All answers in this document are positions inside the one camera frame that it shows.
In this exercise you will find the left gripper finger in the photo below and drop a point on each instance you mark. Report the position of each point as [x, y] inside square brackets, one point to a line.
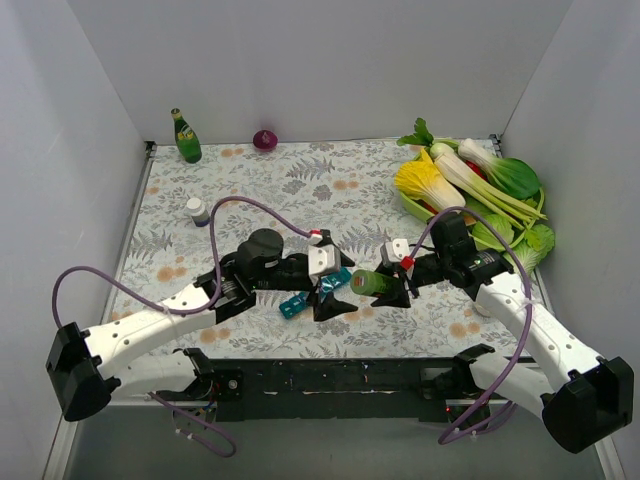
[332, 258]
[328, 307]

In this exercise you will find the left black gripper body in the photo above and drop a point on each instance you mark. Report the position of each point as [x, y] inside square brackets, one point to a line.
[316, 282]

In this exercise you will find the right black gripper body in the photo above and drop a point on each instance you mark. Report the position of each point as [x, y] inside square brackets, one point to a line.
[406, 279]

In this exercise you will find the green pill bottle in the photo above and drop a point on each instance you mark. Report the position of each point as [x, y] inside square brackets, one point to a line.
[373, 284]

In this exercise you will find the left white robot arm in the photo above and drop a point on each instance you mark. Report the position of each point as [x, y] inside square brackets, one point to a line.
[89, 367]

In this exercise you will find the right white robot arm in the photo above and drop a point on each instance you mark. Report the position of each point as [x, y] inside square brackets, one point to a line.
[580, 396]

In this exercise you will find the green plastic tray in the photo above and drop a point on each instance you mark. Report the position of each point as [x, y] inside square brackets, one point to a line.
[424, 212]

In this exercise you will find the white cabbage on table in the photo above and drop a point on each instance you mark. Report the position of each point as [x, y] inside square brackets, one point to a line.
[481, 310]

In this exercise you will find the yellow napa cabbage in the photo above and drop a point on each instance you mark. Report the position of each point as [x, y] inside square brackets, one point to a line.
[421, 180]

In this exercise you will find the white pill bottle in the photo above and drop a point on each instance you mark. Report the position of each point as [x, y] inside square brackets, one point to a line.
[197, 211]

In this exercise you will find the floral tablecloth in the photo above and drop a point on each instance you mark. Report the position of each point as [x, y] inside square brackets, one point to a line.
[345, 187]

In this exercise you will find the green long beans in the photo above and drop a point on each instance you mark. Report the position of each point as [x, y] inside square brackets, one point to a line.
[516, 212]

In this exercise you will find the red pepper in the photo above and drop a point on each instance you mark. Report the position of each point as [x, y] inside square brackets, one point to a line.
[476, 169]

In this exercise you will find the green lettuce head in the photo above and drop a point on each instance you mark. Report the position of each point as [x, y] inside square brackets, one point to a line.
[532, 246]

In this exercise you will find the red onion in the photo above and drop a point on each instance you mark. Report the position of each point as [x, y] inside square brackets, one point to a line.
[265, 140]

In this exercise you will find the bok choy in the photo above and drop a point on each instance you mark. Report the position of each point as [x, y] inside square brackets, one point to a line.
[510, 175]

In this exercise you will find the green leafy herb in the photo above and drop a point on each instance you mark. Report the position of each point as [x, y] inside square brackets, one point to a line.
[421, 135]

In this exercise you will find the green glass bottle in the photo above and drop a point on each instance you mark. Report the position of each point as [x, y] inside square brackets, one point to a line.
[186, 139]

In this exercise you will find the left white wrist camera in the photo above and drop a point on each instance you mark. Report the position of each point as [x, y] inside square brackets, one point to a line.
[313, 262]

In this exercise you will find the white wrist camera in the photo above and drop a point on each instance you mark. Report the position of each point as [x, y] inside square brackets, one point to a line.
[313, 262]
[396, 257]

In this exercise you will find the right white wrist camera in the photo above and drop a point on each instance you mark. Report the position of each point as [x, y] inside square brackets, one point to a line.
[396, 257]

